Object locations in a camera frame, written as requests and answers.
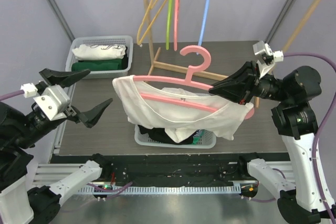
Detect white tank top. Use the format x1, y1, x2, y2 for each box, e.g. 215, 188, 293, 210
112, 76, 254, 143

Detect green tank top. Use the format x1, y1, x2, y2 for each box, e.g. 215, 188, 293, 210
192, 135, 202, 145

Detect black tank top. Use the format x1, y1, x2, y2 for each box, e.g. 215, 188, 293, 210
138, 125, 193, 145

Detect light blue hanger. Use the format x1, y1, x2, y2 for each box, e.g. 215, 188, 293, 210
198, 0, 210, 46

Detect pink wavy hanger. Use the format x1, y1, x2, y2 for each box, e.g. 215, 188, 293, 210
173, 0, 180, 51

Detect lime green hanger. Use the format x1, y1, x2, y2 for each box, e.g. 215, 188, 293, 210
165, 0, 173, 50

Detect yellow hanger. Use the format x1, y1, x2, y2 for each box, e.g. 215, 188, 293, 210
136, 0, 174, 46

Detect blue striped tank top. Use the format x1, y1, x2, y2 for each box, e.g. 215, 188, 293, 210
193, 130, 203, 138

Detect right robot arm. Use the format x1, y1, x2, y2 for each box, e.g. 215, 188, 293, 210
210, 61, 335, 223

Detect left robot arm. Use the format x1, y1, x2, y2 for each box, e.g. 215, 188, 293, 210
1, 68, 112, 223

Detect white folded cloth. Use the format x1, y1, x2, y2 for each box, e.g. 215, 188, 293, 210
71, 44, 127, 60

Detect dark green folded cloth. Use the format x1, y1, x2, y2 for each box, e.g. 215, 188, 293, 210
71, 59, 123, 71

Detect white plastic basket centre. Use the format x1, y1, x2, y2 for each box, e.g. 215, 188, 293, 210
134, 125, 217, 149

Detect white plastic basket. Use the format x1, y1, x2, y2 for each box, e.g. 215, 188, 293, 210
134, 125, 217, 149
65, 35, 133, 79

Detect white plastic basket back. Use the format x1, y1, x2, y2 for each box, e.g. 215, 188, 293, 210
65, 35, 133, 79

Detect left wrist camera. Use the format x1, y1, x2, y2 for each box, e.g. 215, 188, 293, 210
20, 83, 70, 121

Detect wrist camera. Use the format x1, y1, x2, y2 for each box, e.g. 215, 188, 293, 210
253, 41, 284, 79
20, 83, 70, 121

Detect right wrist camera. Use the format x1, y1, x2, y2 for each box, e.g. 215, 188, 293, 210
253, 41, 284, 79

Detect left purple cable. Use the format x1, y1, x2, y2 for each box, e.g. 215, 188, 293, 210
0, 90, 133, 224

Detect white cable duct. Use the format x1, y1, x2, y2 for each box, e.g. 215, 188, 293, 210
78, 184, 242, 195

